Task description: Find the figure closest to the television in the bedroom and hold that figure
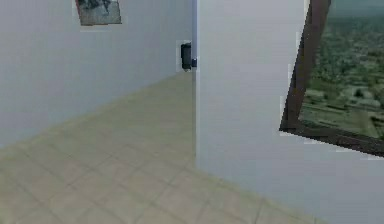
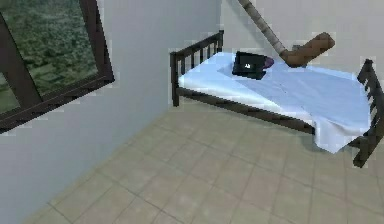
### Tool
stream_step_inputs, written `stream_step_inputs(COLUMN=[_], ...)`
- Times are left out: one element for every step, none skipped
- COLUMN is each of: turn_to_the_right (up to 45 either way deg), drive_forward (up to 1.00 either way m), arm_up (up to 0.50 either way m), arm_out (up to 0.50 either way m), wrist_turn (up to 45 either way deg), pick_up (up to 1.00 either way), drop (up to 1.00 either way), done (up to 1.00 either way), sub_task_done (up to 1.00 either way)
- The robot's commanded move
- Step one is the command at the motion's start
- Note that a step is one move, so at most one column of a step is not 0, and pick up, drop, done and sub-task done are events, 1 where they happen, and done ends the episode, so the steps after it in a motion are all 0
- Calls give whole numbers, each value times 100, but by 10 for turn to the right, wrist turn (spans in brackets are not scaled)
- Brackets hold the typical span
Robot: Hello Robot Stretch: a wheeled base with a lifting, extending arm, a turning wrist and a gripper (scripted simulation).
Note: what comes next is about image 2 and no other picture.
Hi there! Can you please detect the dark wooden bed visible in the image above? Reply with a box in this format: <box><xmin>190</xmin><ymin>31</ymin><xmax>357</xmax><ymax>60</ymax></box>
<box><xmin>169</xmin><ymin>29</ymin><xmax>384</xmax><ymax>169</ymax></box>

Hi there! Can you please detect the black laptop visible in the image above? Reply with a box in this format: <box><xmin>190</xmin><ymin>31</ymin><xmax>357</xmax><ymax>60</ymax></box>
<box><xmin>231</xmin><ymin>50</ymin><xmax>269</xmax><ymax>81</ymax></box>

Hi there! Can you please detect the purple round object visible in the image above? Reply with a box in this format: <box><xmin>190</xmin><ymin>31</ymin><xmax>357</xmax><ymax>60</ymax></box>
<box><xmin>263</xmin><ymin>55</ymin><xmax>276</xmax><ymax>70</ymax></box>

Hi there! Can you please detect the pale blue bed sheet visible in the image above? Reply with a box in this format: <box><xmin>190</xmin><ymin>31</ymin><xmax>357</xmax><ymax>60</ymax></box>
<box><xmin>178</xmin><ymin>51</ymin><xmax>373</xmax><ymax>154</ymax></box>

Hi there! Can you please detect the brown hockey stick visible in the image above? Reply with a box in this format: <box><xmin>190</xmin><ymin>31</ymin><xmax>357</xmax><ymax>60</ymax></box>
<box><xmin>237</xmin><ymin>0</ymin><xmax>336</xmax><ymax>69</ymax></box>

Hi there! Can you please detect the dark framed window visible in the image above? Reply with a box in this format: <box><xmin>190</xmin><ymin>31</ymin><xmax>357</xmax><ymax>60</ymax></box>
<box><xmin>0</xmin><ymin>0</ymin><xmax>116</xmax><ymax>134</ymax></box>

